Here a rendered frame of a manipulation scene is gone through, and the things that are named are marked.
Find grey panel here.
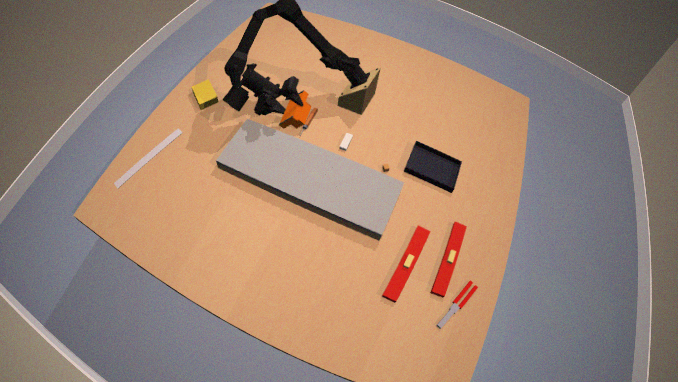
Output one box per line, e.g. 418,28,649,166
216,119,405,241

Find red flat slab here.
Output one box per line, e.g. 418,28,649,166
430,222,467,298
381,226,431,303

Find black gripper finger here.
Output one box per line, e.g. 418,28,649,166
285,89,303,106
272,99,286,114

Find awl with brown handle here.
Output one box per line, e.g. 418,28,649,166
300,108,319,136

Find light grey flat bar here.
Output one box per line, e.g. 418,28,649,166
114,129,182,189

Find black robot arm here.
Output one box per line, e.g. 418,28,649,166
223,0,370,115

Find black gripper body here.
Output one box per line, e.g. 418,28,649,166
254,76,300,98

